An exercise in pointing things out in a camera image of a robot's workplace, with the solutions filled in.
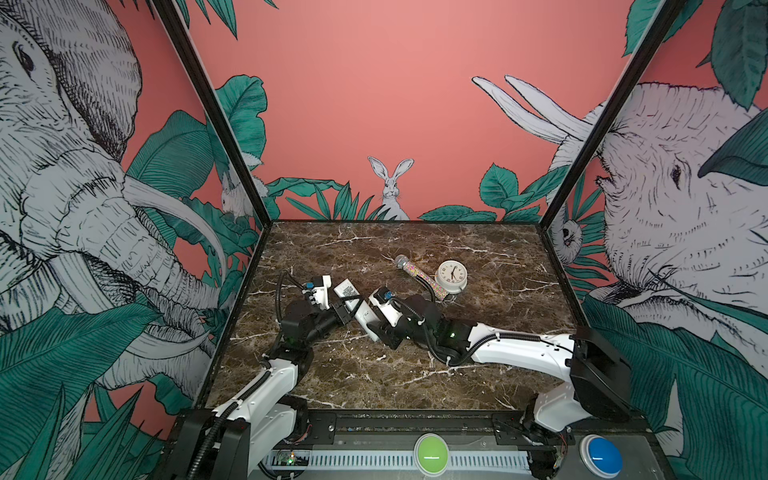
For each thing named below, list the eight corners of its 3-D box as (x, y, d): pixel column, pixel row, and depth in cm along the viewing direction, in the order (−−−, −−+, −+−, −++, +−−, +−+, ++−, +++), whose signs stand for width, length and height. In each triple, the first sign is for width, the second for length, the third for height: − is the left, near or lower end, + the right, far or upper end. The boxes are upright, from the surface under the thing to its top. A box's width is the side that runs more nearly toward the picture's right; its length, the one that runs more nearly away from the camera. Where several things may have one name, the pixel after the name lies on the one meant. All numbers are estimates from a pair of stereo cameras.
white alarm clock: (437, 294, 102) (439, 286, 98) (434, 268, 109) (436, 259, 105) (467, 294, 102) (470, 286, 98) (462, 268, 109) (464, 260, 105)
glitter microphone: (394, 266, 110) (394, 259, 106) (401, 260, 111) (401, 253, 108) (441, 303, 100) (443, 296, 96) (448, 296, 102) (450, 289, 98)
